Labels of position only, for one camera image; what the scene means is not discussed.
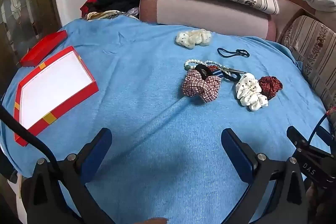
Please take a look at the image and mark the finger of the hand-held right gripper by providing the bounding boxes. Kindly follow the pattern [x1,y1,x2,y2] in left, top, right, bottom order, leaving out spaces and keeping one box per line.
[287,126,310,152]

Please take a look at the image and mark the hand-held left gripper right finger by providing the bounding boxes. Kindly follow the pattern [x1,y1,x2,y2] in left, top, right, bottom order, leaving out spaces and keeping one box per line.
[221,128,310,224]

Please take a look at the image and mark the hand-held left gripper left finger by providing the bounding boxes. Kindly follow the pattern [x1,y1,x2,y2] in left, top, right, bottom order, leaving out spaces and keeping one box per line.
[21,128,116,224]

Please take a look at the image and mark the red dotted scrunchie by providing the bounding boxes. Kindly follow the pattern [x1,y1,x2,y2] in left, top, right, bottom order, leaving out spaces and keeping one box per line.
[258,76,283,101]

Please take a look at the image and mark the white black-dotted scrunchie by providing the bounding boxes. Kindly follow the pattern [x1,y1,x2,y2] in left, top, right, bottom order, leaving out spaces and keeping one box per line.
[235,72,269,111]

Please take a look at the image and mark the red box with white inside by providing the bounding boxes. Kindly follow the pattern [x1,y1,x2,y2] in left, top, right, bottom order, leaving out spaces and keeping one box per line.
[14,46,99,147]

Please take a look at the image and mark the red plaid scrunchie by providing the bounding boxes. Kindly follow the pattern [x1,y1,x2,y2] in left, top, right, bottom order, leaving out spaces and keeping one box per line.
[182,70,221,103]

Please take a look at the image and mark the blue striped hair tie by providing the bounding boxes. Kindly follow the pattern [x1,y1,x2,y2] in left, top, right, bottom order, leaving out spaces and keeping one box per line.
[210,70,241,82]

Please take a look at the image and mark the black scrunchie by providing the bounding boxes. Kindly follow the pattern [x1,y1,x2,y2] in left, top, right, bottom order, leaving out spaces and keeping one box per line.
[196,64,211,80]

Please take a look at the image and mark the pearl bracelet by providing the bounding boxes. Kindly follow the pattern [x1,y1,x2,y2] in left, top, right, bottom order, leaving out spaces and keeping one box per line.
[184,59,223,73]

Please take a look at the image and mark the person's right hand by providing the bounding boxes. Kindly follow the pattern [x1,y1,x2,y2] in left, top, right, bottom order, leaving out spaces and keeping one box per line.
[304,181,324,216]

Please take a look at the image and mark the person's left hand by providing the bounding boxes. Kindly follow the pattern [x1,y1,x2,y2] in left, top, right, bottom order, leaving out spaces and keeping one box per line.
[140,217,168,224]

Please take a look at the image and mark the red patterned cloth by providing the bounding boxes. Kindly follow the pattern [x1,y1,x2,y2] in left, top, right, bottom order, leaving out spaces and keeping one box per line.
[325,106,336,132]

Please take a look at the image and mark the blue blanket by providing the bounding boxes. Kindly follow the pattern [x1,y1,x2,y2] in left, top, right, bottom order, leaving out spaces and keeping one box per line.
[0,14,334,224]

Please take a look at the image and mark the silver hair clip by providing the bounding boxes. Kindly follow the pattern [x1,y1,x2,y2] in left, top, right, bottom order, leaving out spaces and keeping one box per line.
[222,67,247,76]

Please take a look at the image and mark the striped pillow at right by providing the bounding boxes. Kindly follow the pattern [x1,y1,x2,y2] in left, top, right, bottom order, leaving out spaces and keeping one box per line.
[280,15,336,109]

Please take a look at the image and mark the red box lid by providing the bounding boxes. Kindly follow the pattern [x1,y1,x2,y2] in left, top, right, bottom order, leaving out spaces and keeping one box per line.
[20,30,68,67]

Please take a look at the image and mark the white sheer dotted scrunchie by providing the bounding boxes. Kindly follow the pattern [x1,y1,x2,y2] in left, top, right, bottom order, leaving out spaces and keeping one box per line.
[175,29,212,49]

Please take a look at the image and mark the brown sofa armrest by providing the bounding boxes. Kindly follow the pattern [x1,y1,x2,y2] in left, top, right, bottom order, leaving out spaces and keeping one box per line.
[276,0,318,42]

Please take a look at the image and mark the patterned beige cloth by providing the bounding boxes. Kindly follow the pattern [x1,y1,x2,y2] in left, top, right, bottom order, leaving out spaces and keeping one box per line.
[85,10,139,21]

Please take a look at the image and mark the pink sofa cushion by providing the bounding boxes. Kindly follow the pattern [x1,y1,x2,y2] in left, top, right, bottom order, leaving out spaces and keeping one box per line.
[139,0,277,41]

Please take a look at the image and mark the wooden glass door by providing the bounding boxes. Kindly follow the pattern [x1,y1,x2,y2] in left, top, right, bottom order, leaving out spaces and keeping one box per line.
[0,0,62,77]

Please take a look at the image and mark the thick black hair tie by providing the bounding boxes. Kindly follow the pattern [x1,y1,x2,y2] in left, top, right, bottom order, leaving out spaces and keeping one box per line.
[234,49,251,59]

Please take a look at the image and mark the thin black hair tie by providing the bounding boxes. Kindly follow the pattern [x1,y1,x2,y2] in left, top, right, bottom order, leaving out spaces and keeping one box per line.
[217,47,239,59]

